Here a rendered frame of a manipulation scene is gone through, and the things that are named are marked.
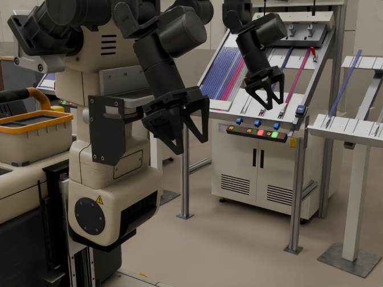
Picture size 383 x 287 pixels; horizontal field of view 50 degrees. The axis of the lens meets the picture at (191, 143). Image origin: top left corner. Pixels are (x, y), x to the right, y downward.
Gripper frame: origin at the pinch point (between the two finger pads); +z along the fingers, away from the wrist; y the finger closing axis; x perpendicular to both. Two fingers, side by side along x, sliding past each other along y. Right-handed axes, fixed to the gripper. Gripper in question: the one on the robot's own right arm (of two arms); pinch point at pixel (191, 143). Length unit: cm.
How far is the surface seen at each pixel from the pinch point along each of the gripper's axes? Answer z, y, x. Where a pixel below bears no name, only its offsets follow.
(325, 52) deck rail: -14, 179, 11
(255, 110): 0, 150, 50
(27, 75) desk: -150, 292, 374
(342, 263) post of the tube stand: 91, 143, 36
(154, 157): 3, 167, 141
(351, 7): -35, 223, -4
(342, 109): 23, 235, 27
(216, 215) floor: 54, 164, 110
